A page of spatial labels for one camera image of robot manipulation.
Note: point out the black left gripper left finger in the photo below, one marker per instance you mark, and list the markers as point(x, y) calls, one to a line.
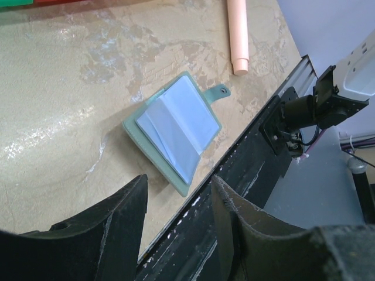
point(99, 243)

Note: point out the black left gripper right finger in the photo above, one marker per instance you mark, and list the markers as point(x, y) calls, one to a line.
point(270, 249)

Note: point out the teal leather card holder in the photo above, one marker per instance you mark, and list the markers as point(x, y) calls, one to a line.
point(175, 126)

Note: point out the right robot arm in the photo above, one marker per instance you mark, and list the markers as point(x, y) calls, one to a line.
point(341, 91)

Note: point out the pink microphone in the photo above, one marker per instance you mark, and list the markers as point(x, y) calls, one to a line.
point(238, 30)

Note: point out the red plastic bin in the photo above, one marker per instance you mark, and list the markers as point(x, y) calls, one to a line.
point(49, 2)

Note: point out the green plastic bin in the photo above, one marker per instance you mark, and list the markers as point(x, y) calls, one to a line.
point(9, 3)

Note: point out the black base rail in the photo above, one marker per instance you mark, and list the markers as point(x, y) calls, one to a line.
point(188, 249)

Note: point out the aluminium frame rail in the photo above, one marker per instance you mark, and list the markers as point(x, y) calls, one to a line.
point(302, 78)

